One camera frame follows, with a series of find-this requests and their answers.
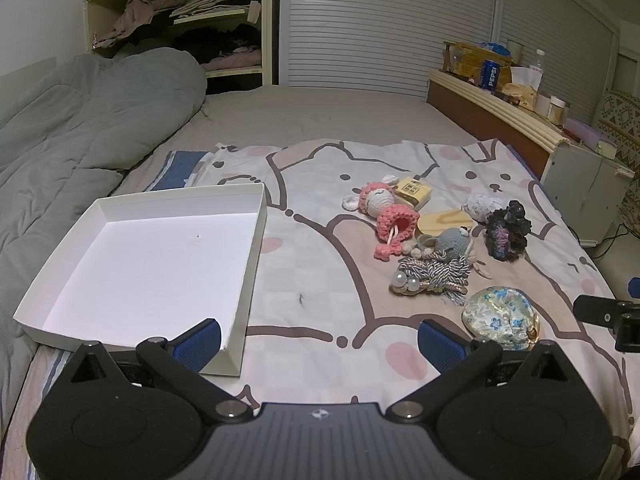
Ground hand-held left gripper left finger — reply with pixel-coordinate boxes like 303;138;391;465
67;318;254;422

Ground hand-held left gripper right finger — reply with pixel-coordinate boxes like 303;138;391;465
387;318;569;422

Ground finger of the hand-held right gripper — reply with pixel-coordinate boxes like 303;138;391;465
573;295;640;354

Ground floral brocade pouch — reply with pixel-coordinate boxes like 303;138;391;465
460;285;541;346

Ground tassel cord bundle with pearls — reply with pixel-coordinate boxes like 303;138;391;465
388;254;494;306

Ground white shallow cardboard box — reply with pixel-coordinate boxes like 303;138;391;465
12;182;269;377

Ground dark purple scrunchie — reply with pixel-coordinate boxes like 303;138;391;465
483;199;530;263

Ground white crochet piece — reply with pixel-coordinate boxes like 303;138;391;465
460;192;506;224

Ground grey crochet whale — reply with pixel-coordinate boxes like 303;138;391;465
417;227;476;261

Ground white bedside cabinet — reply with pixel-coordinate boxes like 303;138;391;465
542;138;636;247

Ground oval wooden block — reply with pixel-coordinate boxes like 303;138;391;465
416;209;476;237

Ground bear printed blanket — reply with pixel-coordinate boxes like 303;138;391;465
27;137;635;480

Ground small yellow box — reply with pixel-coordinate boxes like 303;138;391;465
391;176;434;211

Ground pink crochet doll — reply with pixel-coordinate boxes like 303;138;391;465
341;172;421;261

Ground pale purple case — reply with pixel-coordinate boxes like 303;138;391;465
564;118;616;149

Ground glass jar with white lid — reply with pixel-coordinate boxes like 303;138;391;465
547;95;571;126

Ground beige crumpled snack bag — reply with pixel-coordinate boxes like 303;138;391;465
501;82;539;111

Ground wooden bed headboard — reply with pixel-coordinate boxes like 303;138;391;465
427;68;571;181

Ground grey quilted duvet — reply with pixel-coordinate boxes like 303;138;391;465
0;47;209;431

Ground blue soda can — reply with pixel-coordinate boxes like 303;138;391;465
479;58;502;94

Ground beige bed sheet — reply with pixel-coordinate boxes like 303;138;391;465
107;81;483;196

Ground yellow snack box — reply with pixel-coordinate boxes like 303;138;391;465
442;40;516;92

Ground pink folded cloth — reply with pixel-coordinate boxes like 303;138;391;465
200;52;264;72

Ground white louvered closet door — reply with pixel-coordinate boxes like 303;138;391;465
278;0;502;107
499;0;621;127

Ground dark piled clothes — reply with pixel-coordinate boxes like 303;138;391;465
172;22;264;64

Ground cream open shelf unit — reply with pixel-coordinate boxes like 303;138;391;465
82;0;281;94

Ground pink crumpled garment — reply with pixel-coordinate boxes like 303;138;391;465
94;0;189;51

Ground beige folded clothes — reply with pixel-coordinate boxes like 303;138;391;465
169;0;264;19

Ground black cable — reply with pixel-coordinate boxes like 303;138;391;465
567;222;631;261

